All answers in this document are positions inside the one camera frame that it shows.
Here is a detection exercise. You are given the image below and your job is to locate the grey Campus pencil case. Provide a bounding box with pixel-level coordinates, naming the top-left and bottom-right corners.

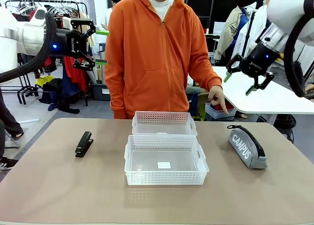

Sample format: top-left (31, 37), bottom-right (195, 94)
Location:
top-left (227, 124), bottom-right (267, 169)

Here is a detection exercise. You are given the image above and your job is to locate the beige mannequin leg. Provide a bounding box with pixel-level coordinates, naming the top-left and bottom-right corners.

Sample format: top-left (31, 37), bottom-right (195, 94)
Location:
top-left (304, 84), bottom-right (314, 99)

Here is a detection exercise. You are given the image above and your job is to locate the grey storage bin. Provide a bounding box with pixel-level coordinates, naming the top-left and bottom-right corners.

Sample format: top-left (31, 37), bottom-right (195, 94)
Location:
top-left (92, 84), bottom-right (111, 101)

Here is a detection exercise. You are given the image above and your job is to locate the person's right forearm orange sleeve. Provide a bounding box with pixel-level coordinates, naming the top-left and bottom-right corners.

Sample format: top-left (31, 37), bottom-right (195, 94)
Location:
top-left (105, 70), bottom-right (126, 119)

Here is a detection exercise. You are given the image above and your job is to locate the black cable bundle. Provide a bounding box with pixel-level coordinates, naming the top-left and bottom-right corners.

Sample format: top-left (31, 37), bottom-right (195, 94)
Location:
top-left (273, 114), bottom-right (297, 143)

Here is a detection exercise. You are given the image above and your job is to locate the person in dark trousers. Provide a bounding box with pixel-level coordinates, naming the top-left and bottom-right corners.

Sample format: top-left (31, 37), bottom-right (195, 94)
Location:
top-left (0, 87), bottom-right (25, 171)

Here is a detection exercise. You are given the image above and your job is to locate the person in orange hoodie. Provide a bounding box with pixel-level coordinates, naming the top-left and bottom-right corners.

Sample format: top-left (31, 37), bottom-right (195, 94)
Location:
top-left (104, 0), bottom-right (230, 119)

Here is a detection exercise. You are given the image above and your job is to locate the black metal clothes rack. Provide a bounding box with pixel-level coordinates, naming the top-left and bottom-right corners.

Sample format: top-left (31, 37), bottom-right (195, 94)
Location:
top-left (4, 0), bottom-right (89, 106)

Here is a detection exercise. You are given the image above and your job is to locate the white crate with red contents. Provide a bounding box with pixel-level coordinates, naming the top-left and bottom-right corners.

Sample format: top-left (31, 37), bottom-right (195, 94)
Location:
top-left (205, 102), bottom-right (237, 120)

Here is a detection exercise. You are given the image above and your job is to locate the white background table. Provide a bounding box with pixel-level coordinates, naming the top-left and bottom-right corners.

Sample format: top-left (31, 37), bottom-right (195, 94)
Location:
top-left (210, 65), bottom-right (314, 124)

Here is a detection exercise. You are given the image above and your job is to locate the white paper roll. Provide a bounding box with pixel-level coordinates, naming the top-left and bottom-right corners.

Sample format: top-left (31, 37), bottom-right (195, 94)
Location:
top-left (85, 69), bottom-right (99, 84)

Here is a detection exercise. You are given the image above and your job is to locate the red hanging garment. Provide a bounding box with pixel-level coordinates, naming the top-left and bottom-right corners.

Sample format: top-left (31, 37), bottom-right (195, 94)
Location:
top-left (63, 55), bottom-right (88, 92)

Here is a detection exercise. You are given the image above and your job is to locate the green stool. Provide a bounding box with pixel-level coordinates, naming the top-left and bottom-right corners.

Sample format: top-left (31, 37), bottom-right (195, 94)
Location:
top-left (196, 92), bottom-right (209, 121)

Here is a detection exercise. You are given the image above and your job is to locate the dark clothes pile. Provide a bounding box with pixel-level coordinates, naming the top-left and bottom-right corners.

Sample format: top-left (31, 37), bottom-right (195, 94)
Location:
top-left (39, 78), bottom-right (80, 113)

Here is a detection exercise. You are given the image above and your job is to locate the person's left hand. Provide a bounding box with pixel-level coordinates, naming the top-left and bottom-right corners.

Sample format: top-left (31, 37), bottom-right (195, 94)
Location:
top-left (207, 85), bottom-right (231, 116)

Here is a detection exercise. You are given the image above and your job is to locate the white perforated basket with label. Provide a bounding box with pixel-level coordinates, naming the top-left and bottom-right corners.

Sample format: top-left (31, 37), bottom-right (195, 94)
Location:
top-left (124, 134), bottom-right (210, 186)

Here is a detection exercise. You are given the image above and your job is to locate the person's left forearm orange sleeve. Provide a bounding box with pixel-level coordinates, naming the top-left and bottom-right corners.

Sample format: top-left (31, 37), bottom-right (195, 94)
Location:
top-left (187, 60), bottom-right (223, 90)

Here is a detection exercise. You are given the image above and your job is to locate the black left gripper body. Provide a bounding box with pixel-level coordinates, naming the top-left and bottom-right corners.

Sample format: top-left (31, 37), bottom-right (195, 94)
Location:
top-left (52, 29), bottom-right (88, 58)

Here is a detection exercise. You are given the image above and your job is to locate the yellow crumpled cloth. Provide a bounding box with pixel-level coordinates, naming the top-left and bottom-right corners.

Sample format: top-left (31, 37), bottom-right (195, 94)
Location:
top-left (35, 75), bottom-right (54, 87)

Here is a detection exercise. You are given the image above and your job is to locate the white tube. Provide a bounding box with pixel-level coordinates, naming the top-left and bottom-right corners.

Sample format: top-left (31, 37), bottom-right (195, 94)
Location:
top-left (18, 118), bottom-right (40, 125)

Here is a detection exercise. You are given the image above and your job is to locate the person in beige coat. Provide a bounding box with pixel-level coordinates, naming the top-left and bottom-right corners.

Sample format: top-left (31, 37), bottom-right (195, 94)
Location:
top-left (213, 0), bottom-right (261, 63)

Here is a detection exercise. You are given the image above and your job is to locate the white framed board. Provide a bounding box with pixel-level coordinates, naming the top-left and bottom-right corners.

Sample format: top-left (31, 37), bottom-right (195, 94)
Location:
top-left (302, 45), bottom-right (314, 81)

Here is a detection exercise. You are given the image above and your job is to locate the white perforated plastic basket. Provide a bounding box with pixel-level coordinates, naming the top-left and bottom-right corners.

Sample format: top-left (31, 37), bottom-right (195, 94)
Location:
top-left (131, 111), bottom-right (198, 137)

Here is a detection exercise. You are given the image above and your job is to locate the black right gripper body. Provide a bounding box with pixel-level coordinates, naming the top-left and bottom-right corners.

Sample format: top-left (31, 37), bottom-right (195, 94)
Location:
top-left (241, 42), bottom-right (282, 78)

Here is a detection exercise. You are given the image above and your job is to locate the beige hanging garment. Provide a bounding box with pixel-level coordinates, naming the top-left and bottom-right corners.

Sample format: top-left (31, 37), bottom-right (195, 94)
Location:
top-left (80, 12), bottom-right (97, 57)

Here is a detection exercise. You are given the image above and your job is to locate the black stapler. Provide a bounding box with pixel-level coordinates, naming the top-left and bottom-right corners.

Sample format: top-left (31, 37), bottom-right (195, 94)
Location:
top-left (75, 131), bottom-right (94, 158)

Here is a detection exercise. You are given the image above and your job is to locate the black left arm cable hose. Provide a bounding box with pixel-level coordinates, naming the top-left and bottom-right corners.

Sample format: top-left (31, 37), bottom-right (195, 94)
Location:
top-left (0, 11), bottom-right (57, 84)

